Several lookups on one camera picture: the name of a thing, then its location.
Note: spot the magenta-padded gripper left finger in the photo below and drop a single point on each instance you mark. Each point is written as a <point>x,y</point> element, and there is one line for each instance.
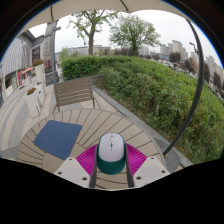
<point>71,170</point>

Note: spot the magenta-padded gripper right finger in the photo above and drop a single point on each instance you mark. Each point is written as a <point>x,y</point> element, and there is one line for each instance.
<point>150,170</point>

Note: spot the white and teal computer mouse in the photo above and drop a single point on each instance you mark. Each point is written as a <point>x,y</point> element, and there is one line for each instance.
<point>111,150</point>

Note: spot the dark blue mouse pad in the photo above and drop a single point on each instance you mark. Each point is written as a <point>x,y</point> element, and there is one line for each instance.
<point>57,138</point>

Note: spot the slatted brown outdoor chair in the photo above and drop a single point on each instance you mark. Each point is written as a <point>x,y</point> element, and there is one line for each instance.
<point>73,90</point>

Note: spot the green hedge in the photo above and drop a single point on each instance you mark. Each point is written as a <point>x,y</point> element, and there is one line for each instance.
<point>150,90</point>

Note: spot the curved black umbrella pole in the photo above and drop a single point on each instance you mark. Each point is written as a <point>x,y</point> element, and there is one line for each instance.
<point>196,93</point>

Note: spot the tall white planter with flowers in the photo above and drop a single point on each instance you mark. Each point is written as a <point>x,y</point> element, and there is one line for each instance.
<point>40,73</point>

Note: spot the distant apartment buildings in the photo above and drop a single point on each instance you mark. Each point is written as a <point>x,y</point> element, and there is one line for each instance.
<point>211,66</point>

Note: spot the tall grey sign pillar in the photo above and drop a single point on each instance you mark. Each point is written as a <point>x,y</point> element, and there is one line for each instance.
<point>50,50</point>

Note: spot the grey storefront building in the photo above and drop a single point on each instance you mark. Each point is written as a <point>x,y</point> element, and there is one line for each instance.
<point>16,60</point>

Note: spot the sparse-leafed tree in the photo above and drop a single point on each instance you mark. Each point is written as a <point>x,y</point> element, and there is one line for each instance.
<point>90,40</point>

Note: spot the leafy green tree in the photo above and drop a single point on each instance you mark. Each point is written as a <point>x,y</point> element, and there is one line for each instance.
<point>134,33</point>

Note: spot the beige umbrella canopy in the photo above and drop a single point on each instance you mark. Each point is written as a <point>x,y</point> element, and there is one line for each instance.
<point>100,5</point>

